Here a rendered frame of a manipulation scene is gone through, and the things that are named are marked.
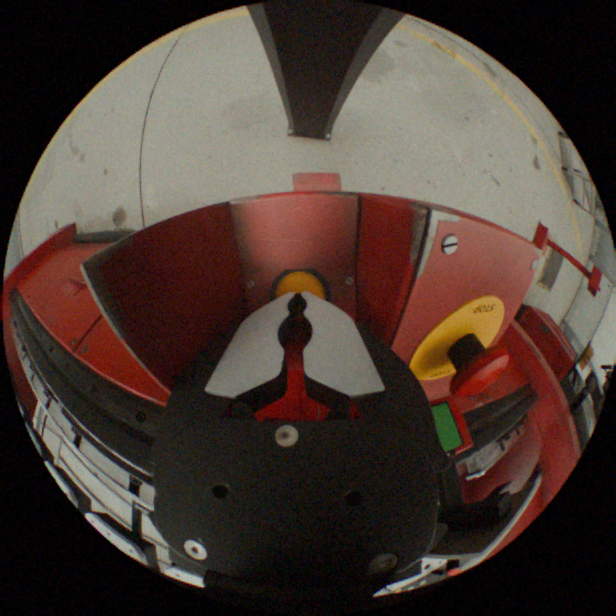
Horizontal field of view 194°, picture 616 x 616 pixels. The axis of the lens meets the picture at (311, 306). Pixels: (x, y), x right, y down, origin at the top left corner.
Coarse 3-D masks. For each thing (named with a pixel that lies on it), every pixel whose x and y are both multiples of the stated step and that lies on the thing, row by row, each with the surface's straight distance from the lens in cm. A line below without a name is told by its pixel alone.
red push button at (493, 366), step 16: (464, 336) 12; (448, 352) 12; (464, 352) 11; (480, 352) 10; (496, 352) 10; (464, 368) 10; (480, 368) 10; (496, 368) 11; (464, 384) 10; (480, 384) 11
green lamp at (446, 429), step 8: (432, 408) 19; (440, 408) 20; (448, 408) 20; (440, 416) 19; (448, 416) 20; (440, 424) 19; (448, 424) 20; (440, 432) 19; (448, 432) 19; (456, 432) 20; (440, 440) 19; (448, 440) 19; (456, 440) 20; (448, 448) 19
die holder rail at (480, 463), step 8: (512, 432) 100; (520, 432) 109; (504, 440) 90; (512, 440) 98; (488, 448) 78; (496, 448) 83; (504, 448) 89; (480, 456) 73; (488, 456) 77; (496, 456) 82; (472, 464) 73; (480, 464) 72; (488, 464) 76; (472, 472) 74; (480, 472) 71
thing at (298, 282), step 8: (296, 272) 14; (304, 272) 14; (288, 280) 14; (296, 280) 14; (304, 280) 13; (312, 280) 13; (280, 288) 14; (288, 288) 14; (296, 288) 13; (304, 288) 13; (312, 288) 13; (320, 288) 14; (280, 296) 14; (320, 296) 13; (296, 320) 14
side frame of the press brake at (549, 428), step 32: (512, 320) 134; (512, 352) 119; (544, 384) 115; (544, 416) 118; (512, 448) 126; (544, 448) 122; (576, 448) 135; (480, 480) 140; (512, 480) 132; (544, 480) 129
